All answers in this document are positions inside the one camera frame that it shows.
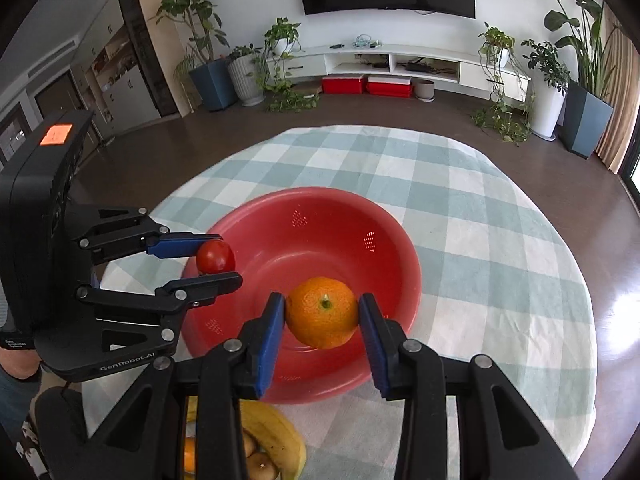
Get red tomato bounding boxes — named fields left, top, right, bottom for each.
left=196, top=240, right=235, bottom=274

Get yellow banana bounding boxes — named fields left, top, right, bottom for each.
left=183, top=394, right=307, bottom=479

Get large orange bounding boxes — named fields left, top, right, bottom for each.
left=285, top=276, right=359, bottom=350

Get red plastic bowl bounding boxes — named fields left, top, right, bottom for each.
left=181, top=188, right=422, bottom=404

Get checkered tablecloth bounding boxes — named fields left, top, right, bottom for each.
left=153, top=125, right=597, bottom=463

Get wooden shelf cabinet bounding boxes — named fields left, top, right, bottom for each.
left=72, top=0, right=192, bottom=140

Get left blue planter plant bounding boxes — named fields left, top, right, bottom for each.
left=155, top=0, right=234, bottom=112

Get left white ribbed pot plant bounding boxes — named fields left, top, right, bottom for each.
left=228, top=44, right=265, bottom=107

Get red storage box left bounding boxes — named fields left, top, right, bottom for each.
left=321, top=75, right=366, bottom=94

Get red storage box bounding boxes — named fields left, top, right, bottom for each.
left=321, top=75, right=366, bottom=94
left=366, top=76, right=412, bottom=99

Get red storage box right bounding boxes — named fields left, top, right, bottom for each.
left=366, top=76, right=412, bottom=99

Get trailing shelf plant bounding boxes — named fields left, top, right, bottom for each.
left=472, top=23, right=530, bottom=146

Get small grey pot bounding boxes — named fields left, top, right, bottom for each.
left=413, top=80, right=435, bottom=103

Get blue planter tall plant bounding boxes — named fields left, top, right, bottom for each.
left=544, top=0, right=614, bottom=159

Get white tv cabinet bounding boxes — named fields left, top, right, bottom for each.
left=267, top=44, right=529, bottom=103

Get beige curtain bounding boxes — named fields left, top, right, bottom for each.
left=596, top=4, right=640, bottom=174

